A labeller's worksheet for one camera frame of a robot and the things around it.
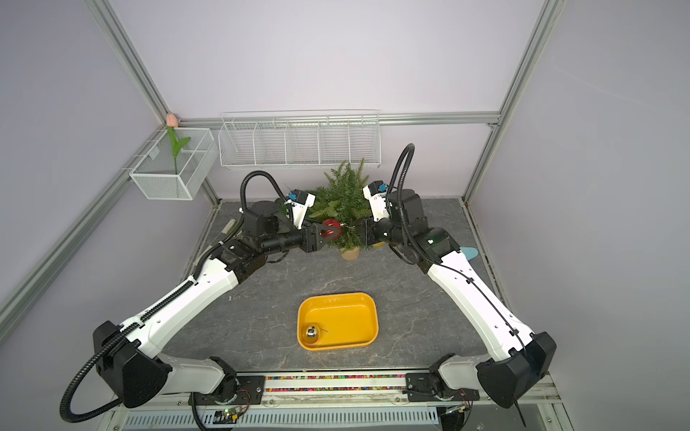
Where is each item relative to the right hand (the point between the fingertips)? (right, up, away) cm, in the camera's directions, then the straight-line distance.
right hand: (355, 220), depth 71 cm
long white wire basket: (-20, +30, +26) cm, 45 cm away
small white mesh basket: (-57, +13, +8) cm, 59 cm away
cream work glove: (-53, -2, +41) cm, 67 cm away
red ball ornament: (-6, -1, -1) cm, 6 cm away
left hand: (-6, -3, 0) cm, 7 cm away
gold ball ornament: (+6, -6, -8) cm, 11 cm away
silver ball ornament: (-13, -34, +9) cm, 37 cm away
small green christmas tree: (-4, +7, +7) cm, 11 cm away
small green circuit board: (-35, -53, +2) cm, 64 cm away
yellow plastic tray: (-6, -33, +16) cm, 37 cm away
